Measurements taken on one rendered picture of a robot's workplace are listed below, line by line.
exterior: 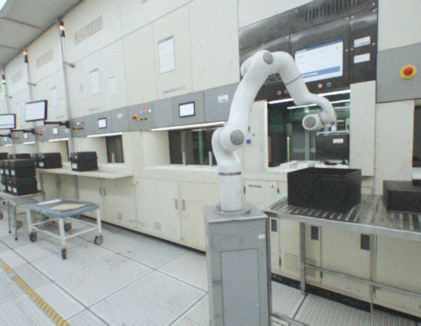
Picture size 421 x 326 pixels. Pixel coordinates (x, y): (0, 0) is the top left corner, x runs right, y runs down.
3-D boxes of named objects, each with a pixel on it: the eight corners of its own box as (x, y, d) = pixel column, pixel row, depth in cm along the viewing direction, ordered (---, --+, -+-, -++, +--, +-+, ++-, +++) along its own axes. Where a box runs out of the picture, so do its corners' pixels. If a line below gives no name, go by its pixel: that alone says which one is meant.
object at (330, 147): (313, 165, 182) (312, 122, 178) (320, 162, 198) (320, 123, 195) (350, 166, 167) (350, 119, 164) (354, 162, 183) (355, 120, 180)
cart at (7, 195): (-6, 219, 403) (-10, 191, 398) (32, 211, 445) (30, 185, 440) (11, 230, 345) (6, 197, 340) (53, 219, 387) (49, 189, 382)
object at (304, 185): (309, 195, 147) (309, 166, 145) (362, 201, 127) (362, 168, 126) (286, 204, 128) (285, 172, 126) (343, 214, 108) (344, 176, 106)
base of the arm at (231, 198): (215, 216, 112) (214, 177, 110) (210, 206, 131) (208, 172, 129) (255, 213, 115) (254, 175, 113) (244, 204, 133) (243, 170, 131)
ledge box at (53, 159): (37, 168, 403) (34, 153, 400) (55, 167, 425) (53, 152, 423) (45, 169, 385) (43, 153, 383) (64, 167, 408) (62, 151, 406)
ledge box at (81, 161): (69, 171, 332) (67, 152, 329) (90, 168, 353) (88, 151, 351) (78, 172, 312) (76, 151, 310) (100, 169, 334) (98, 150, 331)
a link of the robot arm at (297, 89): (315, 65, 125) (338, 117, 132) (286, 81, 134) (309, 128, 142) (313, 68, 118) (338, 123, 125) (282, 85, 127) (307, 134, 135)
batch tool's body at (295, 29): (244, 275, 201) (234, 27, 181) (286, 236, 276) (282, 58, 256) (371, 318, 148) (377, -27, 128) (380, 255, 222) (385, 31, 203)
